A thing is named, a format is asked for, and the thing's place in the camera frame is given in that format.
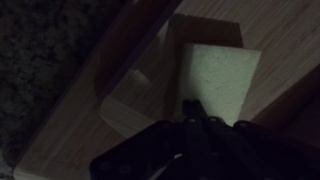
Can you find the large wooden chopping board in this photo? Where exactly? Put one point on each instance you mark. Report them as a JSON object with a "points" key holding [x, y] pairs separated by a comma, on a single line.
{"points": [[66, 143]]}

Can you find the small wooden chopping board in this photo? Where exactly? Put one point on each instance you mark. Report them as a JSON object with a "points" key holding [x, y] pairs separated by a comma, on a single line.
{"points": [[283, 33]]}

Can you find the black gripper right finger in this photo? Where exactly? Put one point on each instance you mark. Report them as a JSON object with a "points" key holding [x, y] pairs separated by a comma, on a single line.
{"points": [[220, 136]]}

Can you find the yellow sponge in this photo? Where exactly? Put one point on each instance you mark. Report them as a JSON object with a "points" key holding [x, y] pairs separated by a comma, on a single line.
{"points": [[220, 80]]}

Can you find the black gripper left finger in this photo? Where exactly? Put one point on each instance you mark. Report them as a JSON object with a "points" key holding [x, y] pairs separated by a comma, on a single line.
{"points": [[183, 133]]}

